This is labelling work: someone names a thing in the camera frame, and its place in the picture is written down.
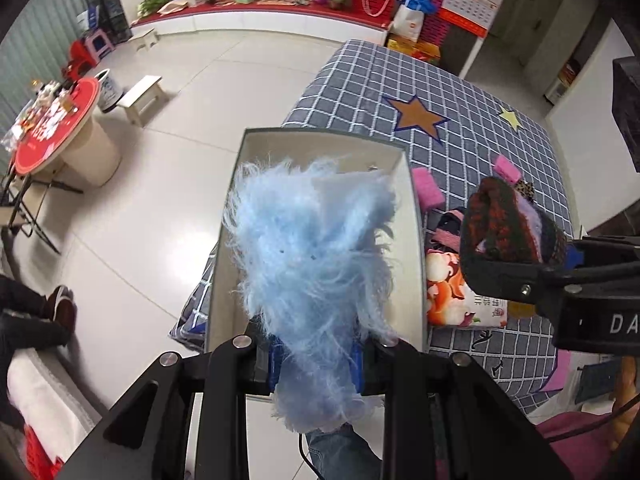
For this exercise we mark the pink sponge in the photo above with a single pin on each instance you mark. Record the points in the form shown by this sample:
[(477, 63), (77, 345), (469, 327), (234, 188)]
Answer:
[(506, 167), (427, 187)]

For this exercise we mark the red plastic stool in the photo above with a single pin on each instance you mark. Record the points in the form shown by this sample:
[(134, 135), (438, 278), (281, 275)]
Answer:
[(80, 57)]

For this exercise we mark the red round table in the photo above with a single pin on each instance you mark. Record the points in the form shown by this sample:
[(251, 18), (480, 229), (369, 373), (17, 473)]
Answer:
[(55, 130)]

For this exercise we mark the person's jeans leg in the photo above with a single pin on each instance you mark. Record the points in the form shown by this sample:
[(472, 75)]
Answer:
[(345, 455)]

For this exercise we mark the pink navy striped sock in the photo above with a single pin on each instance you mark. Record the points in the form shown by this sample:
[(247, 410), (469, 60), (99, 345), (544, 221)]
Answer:
[(447, 230)]

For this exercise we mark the blue white bag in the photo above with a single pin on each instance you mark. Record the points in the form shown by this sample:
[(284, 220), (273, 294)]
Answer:
[(90, 17)]

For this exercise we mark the large white step stool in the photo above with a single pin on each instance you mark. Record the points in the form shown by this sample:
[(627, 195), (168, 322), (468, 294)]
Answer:
[(142, 95)]

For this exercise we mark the purple plastic stool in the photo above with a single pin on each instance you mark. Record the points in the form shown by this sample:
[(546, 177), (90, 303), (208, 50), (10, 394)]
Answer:
[(98, 41)]

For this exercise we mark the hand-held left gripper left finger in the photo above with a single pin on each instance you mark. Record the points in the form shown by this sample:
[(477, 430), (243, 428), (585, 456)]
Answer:
[(275, 367)]

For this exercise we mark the leopard print scrunchie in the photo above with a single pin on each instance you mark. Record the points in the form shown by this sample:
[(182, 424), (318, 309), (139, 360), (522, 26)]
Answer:
[(525, 191)]

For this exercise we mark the pink cloth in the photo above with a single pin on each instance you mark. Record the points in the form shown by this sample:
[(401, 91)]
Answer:
[(560, 370)]

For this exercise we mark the dark red black knitted hat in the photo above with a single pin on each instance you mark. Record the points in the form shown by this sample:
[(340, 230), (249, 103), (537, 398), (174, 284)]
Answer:
[(505, 220)]

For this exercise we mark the green potted plant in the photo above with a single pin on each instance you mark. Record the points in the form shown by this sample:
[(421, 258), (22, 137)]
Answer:
[(155, 2)]

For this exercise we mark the person's right forearm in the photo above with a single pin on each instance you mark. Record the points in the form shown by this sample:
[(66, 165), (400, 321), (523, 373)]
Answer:
[(627, 400)]

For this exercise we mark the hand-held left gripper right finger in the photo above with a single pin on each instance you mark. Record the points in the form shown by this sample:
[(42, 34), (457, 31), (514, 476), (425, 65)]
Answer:
[(357, 370)]

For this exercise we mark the person's magenta clothing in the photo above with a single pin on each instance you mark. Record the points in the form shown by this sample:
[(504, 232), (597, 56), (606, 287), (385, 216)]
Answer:
[(585, 450)]

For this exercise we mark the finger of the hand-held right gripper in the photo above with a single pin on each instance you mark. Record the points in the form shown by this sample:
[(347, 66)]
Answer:
[(575, 255), (500, 280)]

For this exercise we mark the grey blue flat object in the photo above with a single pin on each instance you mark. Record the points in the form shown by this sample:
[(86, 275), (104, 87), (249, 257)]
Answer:
[(595, 382)]

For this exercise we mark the white cardboard box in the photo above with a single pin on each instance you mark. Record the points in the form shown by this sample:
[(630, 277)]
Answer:
[(405, 220)]

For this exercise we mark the blue plastic bag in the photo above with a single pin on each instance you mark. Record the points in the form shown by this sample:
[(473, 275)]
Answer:
[(420, 2)]

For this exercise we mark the white shopping bag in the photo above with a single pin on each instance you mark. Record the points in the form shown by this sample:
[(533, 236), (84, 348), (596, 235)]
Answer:
[(407, 22)]

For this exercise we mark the printed tissue packet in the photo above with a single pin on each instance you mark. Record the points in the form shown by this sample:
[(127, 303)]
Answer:
[(455, 295)]

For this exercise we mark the orange yellow cartons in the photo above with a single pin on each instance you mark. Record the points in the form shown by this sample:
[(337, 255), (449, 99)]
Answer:
[(415, 50)]

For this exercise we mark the magenta plastic crates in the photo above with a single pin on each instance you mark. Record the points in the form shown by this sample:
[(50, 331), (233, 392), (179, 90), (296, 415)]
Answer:
[(442, 15)]

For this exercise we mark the small white step stool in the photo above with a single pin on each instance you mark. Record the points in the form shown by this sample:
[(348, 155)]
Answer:
[(146, 37)]

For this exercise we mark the grey grid star-print blanket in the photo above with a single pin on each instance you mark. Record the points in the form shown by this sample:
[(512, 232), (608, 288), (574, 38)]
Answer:
[(360, 90)]

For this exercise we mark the red-topped low cabinet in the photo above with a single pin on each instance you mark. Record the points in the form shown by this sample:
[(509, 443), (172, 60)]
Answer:
[(260, 17)]

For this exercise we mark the yellow cloth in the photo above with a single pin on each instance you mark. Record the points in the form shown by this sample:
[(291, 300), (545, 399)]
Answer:
[(520, 310)]

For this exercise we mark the white blue ceramic jar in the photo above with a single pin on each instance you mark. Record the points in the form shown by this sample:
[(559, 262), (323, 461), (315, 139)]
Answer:
[(109, 91)]

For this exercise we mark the light blue fluffy plush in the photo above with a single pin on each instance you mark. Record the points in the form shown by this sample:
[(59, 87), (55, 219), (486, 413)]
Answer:
[(310, 255)]

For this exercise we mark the assorted snacks and cups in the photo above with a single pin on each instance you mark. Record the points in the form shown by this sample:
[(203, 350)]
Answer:
[(42, 105)]

